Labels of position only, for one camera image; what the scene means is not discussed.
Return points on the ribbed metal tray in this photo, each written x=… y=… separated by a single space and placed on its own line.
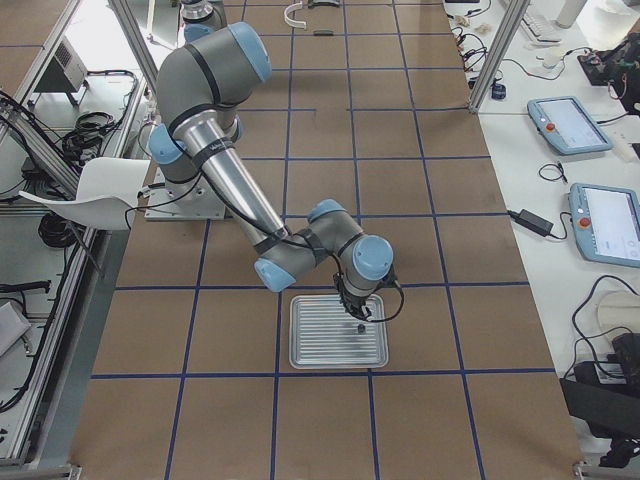
x=323 y=336

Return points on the black power adapter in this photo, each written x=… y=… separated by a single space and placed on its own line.
x=532 y=222

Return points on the blue teach pendant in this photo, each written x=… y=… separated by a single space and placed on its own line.
x=605 y=223
x=567 y=126

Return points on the lower blue teach pendant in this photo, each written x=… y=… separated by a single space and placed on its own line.
x=605 y=223

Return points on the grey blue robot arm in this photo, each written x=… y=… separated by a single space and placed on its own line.
x=218 y=70

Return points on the aluminium frame post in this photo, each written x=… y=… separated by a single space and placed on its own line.
x=506 y=31

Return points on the white plastic chair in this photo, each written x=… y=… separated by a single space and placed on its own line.
x=106 y=192

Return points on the upper blue teach pendant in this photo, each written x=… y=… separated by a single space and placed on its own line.
x=567 y=126

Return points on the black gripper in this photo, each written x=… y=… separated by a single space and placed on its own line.
x=353 y=301

